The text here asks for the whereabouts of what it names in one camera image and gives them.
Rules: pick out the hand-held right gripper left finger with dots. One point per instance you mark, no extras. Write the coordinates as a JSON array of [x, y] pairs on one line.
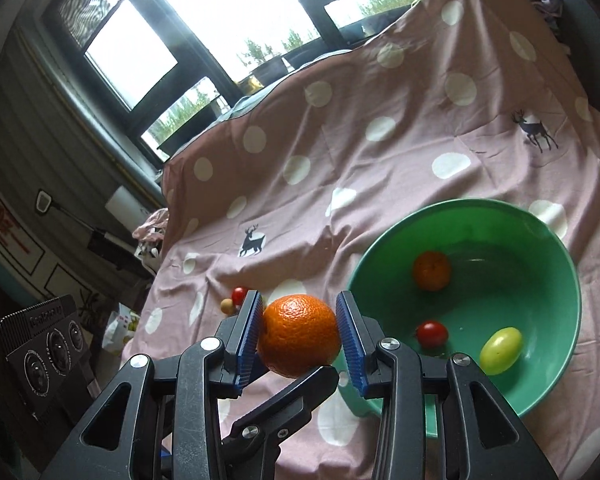
[[250, 340]]

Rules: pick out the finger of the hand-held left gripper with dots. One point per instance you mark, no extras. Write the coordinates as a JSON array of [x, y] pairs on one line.
[[290, 400]]

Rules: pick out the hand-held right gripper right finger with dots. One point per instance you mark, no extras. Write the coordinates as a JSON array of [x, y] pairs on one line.
[[350, 340]]

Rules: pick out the orange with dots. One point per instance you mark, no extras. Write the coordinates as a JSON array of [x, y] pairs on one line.
[[432, 271], [297, 335]]

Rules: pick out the red cherry tomato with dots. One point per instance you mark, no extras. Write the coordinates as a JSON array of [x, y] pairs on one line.
[[432, 334], [239, 296]]

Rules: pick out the green plastic bowl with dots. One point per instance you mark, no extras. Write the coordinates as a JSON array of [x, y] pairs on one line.
[[505, 300]]

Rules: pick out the small pale peach fruit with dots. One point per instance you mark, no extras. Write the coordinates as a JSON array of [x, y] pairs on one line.
[[226, 306]]

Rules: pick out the white printed packet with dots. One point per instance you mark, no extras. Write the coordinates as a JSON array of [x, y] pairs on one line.
[[120, 329]]

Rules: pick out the yellow-green oval fruit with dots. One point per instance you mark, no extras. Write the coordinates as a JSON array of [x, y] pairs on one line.
[[501, 351]]

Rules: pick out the pink crumpled cloth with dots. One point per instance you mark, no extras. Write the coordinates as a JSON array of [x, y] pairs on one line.
[[151, 222]]

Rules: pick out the pink polka-dot blanket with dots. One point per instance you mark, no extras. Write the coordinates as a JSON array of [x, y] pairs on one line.
[[380, 185]]

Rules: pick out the black box on rod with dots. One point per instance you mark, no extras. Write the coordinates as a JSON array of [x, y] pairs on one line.
[[107, 246]]

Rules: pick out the black ribbed device with dials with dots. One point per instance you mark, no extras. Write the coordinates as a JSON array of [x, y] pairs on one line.
[[45, 350]]

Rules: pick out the small white-rimmed black device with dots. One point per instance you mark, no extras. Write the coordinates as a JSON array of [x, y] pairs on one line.
[[44, 202]]

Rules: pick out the potted plant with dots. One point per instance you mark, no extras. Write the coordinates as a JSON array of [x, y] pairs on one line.
[[267, 67]]

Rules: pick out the black framed window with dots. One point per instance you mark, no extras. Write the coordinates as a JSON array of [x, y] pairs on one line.
[[130, 55]]

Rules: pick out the red wall poster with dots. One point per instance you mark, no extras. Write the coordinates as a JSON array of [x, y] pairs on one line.
[[2, 220]]

